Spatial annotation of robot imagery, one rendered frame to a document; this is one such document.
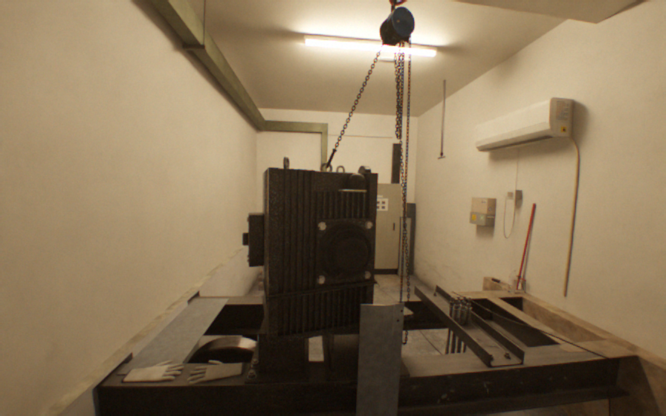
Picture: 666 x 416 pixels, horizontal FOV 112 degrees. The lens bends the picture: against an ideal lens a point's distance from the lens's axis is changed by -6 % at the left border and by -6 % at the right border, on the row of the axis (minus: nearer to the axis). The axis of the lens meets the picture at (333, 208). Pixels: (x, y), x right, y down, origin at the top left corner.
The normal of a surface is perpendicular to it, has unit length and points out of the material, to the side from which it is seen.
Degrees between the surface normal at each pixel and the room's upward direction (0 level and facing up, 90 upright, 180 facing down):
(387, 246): 90
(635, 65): 90
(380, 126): 90
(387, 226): 90
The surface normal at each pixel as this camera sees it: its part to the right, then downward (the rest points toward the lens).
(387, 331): 0.31, 0.08
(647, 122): -0.99, -0.02
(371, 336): -0.02, 0.07
